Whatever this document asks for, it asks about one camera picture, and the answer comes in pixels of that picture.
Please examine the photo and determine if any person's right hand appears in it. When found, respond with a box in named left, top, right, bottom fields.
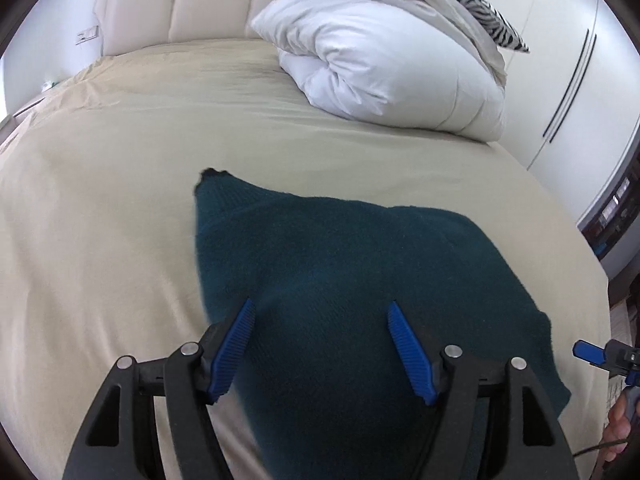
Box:
left=602, top=394, right=640, bottom=467

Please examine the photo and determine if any zebra striped pillow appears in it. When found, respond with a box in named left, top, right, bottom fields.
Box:
left=305, top=0, right=531, bottom=54

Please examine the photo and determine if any dark teal sweater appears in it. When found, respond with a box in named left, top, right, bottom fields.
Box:
left=192, top=167, right=572, bottom=480

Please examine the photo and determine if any white duvet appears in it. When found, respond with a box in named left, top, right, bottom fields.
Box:
left=250, top=0, right=507, bottom=142

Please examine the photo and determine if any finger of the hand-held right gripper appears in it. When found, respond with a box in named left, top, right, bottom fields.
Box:
left=572, top=339, right=609, bottom=369

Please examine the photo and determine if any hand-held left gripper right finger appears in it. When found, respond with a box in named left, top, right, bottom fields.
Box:
left=387, top=300, right=581, bottom=480

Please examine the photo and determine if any white wardrobe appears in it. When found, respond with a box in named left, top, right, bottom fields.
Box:
left=477, top=0, right=640, bottom=223

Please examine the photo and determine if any cream padded headboard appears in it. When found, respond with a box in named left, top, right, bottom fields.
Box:
left=95, top=0, right=321, bottom=56

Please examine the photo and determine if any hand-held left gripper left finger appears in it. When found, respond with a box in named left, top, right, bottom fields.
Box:
left=62, top=297, right=257, bottom=480

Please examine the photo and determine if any bed with beige sheet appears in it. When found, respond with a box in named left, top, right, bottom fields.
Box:
left=0, top=37, right=613, bottom=480

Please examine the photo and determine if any dark cluttered shelf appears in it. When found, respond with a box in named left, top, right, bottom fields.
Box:
left=577, top=160, right=640, bottom=281

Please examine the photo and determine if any black cable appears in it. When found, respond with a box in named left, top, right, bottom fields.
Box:
left=571, top=437, right=632, bottom=462

